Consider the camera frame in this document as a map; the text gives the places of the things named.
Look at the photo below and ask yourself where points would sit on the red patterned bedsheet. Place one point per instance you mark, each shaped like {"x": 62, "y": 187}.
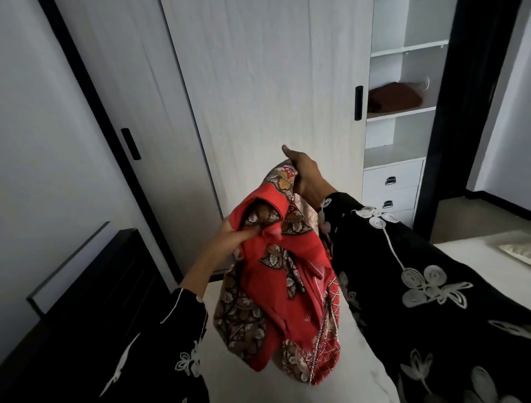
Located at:
{"x": 290, "y": 265}

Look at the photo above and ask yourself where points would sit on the white board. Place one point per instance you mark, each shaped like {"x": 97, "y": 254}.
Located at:
{"x": 70, "y": 274}

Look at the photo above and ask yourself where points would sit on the beige pillow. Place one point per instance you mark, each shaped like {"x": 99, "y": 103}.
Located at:
{"x": 518, "y": 251}

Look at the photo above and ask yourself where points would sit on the person's left hand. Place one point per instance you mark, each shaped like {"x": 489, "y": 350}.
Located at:
{"x": 228, "y": 243}

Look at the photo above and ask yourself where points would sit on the dark room door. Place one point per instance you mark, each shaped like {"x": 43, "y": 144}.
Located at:
{"x": 464, "y": 104}

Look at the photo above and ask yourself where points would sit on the white mattress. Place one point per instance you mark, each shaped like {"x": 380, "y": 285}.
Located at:
{"x": 232, "y": 373}

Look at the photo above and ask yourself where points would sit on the dark wooden bed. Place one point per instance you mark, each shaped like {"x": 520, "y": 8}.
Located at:
{"x": 83, "y": 324}

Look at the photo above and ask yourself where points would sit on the person's right forearm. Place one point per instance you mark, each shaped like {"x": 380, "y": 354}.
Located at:
{"x": 325, "y": 195}

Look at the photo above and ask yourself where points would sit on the white wardrobe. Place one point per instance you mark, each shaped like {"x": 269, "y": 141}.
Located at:
{"x": 269, "y": 83}

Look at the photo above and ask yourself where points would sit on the person's right hand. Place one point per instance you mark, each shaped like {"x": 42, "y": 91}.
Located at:
{"x": 309, "y": 178}

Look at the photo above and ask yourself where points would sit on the black recessed door pull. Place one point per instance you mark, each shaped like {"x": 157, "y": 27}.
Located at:
{"x": 359, "y": 103}
{"x": 130, "y": 144}

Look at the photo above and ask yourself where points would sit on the black floral blouse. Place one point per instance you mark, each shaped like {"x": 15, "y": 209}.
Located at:
{"x": 415, "y": 311}

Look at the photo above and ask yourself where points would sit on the brown bed sheet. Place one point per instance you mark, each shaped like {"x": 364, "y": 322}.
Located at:
{"x": 394, "y": 97}

